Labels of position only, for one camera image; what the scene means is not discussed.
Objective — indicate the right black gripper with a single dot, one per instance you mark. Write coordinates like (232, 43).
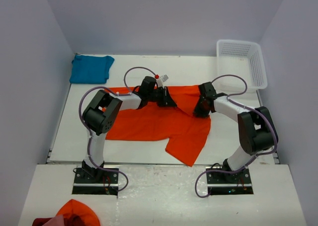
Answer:
(198, 112)

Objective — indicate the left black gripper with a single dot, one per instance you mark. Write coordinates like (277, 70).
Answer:
(166, 100)

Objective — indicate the orange t shirt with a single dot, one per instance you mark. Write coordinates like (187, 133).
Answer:
(186, 134)

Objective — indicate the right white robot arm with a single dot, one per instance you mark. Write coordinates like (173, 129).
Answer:
(256, 131)

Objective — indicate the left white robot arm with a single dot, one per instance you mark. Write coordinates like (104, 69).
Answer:
(100, 115)

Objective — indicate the white plastic basket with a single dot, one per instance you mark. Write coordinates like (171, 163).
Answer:
(244, 59)

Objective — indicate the folded blue t shirt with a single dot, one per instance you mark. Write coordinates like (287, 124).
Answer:
(90, 69)

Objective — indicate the orange cloth in pile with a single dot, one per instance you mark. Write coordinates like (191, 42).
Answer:
(76, 213)

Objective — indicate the pink cloth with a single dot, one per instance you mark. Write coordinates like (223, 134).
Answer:
(55, 221)

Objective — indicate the dark red cloth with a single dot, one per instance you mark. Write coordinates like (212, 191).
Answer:
(44, 222)

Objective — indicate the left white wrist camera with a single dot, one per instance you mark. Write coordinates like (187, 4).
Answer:
(161, 80)

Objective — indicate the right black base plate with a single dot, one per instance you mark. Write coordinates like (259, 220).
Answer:
(229, 184)

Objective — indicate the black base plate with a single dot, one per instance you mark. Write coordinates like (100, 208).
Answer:
(105, 183)
(229, 184)

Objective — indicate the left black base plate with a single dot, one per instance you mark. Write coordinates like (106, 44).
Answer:
(105, 183)

